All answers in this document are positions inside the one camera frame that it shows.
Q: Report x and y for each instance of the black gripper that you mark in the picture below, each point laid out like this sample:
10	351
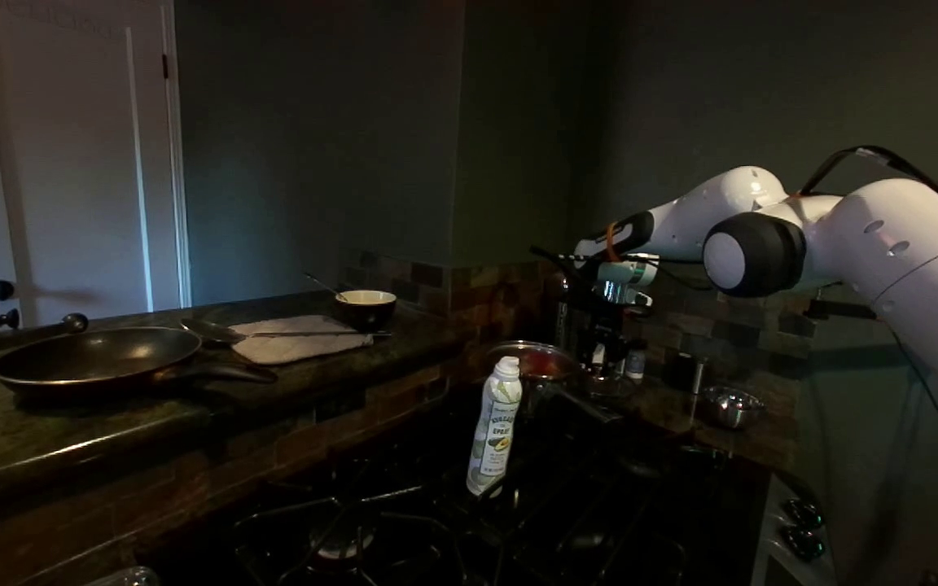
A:
622	315

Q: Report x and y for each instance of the glass pot lid with knob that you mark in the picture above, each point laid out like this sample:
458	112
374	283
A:
732	408

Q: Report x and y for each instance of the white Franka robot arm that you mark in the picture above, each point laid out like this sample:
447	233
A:
903	260

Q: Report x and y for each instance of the red food piece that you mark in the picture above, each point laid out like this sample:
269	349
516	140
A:
538	366

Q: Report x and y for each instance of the white and green spray bottle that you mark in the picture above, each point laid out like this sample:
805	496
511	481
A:
492	428

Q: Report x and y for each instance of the black stove knob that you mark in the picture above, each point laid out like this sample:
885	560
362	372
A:
805	543
805	510

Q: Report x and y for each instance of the dark bowl with white inside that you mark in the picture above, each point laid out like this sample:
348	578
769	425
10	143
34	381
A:
367	307

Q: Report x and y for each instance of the black gas stove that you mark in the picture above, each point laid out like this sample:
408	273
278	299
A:
384	520

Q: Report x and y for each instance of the black frying pan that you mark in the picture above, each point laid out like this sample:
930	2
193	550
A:
99	360

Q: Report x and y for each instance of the white door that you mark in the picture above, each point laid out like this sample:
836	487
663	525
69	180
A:
66	163

